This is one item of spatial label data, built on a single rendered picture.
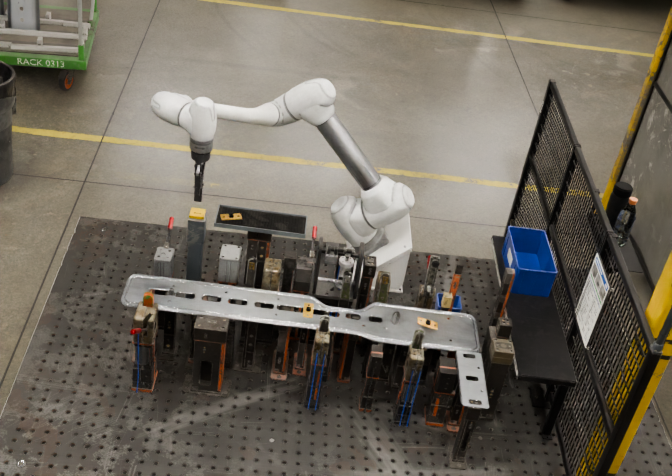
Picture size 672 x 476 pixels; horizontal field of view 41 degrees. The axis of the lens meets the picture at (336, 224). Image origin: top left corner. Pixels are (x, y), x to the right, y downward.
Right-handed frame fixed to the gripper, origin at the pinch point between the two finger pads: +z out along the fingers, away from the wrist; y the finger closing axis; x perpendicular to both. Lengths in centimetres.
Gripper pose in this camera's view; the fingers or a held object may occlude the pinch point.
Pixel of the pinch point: (198, 193)
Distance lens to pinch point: 365.5
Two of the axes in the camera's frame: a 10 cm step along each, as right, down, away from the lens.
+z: -1.4, 8.2, 5.6
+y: -0.4, 5.6, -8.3
